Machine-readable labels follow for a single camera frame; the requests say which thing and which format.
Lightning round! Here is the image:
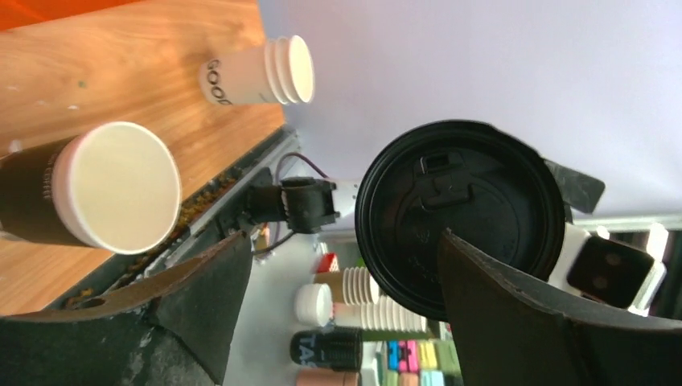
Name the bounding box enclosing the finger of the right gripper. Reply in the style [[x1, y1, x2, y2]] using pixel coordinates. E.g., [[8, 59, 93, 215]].
[[543, 158, 606, 224]]

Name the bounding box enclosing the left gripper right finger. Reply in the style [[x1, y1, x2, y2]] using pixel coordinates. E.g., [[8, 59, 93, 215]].
[[438, 231, 681, 385]]

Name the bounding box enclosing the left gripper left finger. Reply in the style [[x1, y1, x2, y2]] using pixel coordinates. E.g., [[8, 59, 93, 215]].
[[1, 232, 252, 385]]

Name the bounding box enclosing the black cup lid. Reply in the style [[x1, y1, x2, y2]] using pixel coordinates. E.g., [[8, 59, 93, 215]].
[[355, 120, 566, 321]]

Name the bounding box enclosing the black sleeved coffee cup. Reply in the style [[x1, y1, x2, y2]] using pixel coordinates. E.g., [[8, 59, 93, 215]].
[[1, 121, 183, 255]]

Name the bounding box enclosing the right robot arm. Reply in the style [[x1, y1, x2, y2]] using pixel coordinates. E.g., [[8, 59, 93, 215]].
[[244, 160, 606, 234]]

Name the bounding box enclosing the white paper cup stack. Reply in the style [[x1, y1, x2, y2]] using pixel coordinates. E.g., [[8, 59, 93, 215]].
[[198, 35, 315, 105]]

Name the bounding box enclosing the orange paper bag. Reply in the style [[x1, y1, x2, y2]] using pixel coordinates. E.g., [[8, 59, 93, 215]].
[[1, 0, 136, 31]]

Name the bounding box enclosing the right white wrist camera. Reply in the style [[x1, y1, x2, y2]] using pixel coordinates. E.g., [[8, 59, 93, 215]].
[[548, 224, 667, 317]]

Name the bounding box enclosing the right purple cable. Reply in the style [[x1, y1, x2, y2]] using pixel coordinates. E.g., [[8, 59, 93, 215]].
[[255, 152, 331, 257]]

